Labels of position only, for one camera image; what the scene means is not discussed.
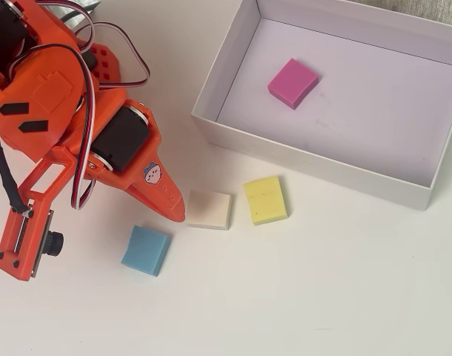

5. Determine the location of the orange gripper body black servo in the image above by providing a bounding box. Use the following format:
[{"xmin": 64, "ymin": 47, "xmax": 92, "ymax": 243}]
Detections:
[{"xmin": 62, "ymin": 88, "xmax": 150, "ymax": 174}]

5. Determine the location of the orange gripper finger with sticker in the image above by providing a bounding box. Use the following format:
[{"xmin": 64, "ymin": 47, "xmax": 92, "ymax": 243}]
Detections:
[{"xmin": 86, "ymin": 105, "xmax": 185, "ymax": 224}]

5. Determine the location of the pink foam cuboid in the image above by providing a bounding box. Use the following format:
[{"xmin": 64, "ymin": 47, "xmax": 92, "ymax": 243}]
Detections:
[{"xmin": 266, "ymin": 57, "xmax": 321, "ymax": 111}]

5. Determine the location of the orange robot arm with base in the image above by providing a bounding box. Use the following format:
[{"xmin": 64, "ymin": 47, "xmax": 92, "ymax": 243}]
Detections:
[{"xmin": 0, "ymin": 0, "xmax": 123, "ymax": 161}]

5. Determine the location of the cream white foam cuboid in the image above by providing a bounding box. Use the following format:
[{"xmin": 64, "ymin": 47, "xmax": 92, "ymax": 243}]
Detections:
[{"xmin": 185, "ymin": 189, "xmax": 233, "ymax": 231}]

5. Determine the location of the blue foam cuboid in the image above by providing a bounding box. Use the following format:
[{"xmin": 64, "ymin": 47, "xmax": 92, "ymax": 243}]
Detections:
[{"xmin": 120, "ymin": 224, "xmax": 173, "ymax": 278}]

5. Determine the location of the yellow foam cuboid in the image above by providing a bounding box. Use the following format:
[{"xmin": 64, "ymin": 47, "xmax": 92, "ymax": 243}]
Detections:
[{"xmin": 242, "ymin": 174, "xmax": 289, "ymax": 226}]

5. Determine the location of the white cardboard box bin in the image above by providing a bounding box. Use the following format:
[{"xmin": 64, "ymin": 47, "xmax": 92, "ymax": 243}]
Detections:
[{"xmin": 190, "ymin": 0, "xmax": 452, "ymax": 212}]

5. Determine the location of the grey metallic object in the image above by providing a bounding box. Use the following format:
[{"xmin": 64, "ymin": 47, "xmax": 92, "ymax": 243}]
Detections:
[{"xmin": 59, "ymin": 0, "xmax": 103, "ymax": 23}]

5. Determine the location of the white red black servo wire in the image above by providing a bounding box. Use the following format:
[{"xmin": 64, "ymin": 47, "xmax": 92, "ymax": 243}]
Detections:
[
  {"xmin": 94, "ymin": 21, "xmax": 152, "ymax": 90},
  {"xmin": 36, "ymin": 0, "xmax": 98, "ymax": 51},
  {"xmin": 7, "ymin": 42, "xmax": 98, "ymax": 211}
]

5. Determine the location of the black sleeved camera cable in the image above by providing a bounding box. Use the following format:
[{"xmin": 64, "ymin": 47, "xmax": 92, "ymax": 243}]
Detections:
[{"xmin": 0, "ymin": 127, "xmax": 31, "ymax": 217}]

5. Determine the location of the camera on orange mount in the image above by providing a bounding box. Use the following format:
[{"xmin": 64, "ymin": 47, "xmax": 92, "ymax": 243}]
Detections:
[{"xmin": 0, "ymin": 146, "xmax": 79, "ymax": 283}]

